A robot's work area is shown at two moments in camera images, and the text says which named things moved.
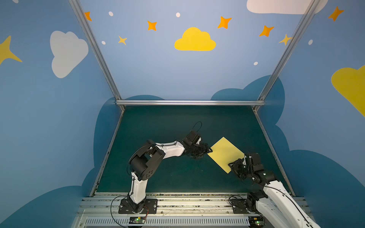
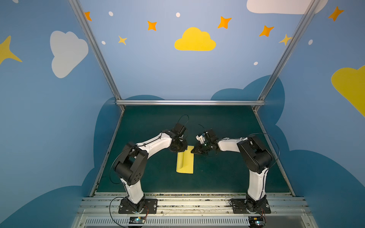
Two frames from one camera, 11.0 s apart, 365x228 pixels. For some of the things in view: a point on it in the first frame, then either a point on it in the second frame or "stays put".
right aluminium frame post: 287,51 stays put
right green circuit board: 255,222 stays put
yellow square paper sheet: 224,153 to 185,161
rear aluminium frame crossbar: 190,102 stays put
